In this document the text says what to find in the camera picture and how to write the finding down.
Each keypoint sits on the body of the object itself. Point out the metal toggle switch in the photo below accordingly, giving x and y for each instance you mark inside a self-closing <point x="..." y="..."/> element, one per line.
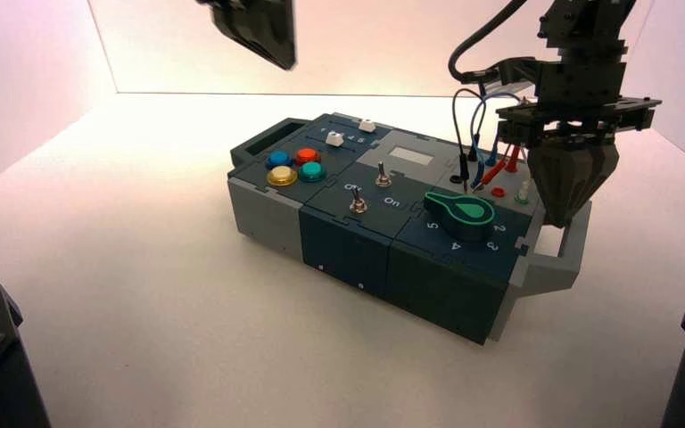
<point x="358" y="204"/>
<point x="382" y="178"/>

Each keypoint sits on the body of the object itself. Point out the green banana socket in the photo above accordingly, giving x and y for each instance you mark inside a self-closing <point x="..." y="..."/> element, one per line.
<point x="521" y="200"/>

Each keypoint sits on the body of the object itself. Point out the red banana socket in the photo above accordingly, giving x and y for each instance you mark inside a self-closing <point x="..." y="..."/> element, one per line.
<point x="498" y="192"/>

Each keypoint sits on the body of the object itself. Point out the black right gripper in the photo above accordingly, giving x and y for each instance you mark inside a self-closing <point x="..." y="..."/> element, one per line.
<point x="582" y="88"/>

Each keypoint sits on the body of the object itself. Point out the green round push button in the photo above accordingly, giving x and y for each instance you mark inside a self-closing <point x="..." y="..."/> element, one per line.
<point x="312" y="171"/>

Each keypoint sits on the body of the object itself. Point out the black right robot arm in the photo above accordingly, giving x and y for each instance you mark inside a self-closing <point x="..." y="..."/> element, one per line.
<point x="590" y="29"/>

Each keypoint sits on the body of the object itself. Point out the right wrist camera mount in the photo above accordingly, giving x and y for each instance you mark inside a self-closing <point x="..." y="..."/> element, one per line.
<point x="514" y="69"/>

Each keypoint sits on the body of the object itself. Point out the white slider knob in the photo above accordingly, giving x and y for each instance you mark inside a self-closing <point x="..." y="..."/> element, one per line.
<point x="335" y="139"/>
<point x="367" y="125"/>

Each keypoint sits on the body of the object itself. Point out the white rectangular display window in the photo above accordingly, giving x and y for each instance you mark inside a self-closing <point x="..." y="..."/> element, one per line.
<point x="411" y="156"/>

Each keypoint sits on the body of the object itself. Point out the dark rotary knob green outline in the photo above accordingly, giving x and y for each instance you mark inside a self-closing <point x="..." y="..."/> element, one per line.
<point x="459" y="214"/>

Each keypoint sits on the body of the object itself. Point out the grey and dark blue control box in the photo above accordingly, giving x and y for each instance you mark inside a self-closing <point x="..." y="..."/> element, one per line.
<point x="342" y="248"/>

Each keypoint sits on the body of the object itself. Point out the red round push button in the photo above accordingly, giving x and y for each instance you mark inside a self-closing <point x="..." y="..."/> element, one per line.
<point x="307" y="156"/>

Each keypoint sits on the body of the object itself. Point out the black banana socket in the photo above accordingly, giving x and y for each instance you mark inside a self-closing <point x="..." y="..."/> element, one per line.
<point x="455" y="179"/>

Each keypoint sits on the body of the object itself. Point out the blue round push button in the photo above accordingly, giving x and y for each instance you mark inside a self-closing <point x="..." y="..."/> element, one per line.
<point x="278" y="158"/>

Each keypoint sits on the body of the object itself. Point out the yellow round push button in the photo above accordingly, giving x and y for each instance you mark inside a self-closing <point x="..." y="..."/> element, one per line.
<point x="282" y="176"/>

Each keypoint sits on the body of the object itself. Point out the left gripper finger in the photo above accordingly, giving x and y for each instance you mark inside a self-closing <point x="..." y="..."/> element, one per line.
<point x="268" y="20"/>
<point x="242" y="32"/>

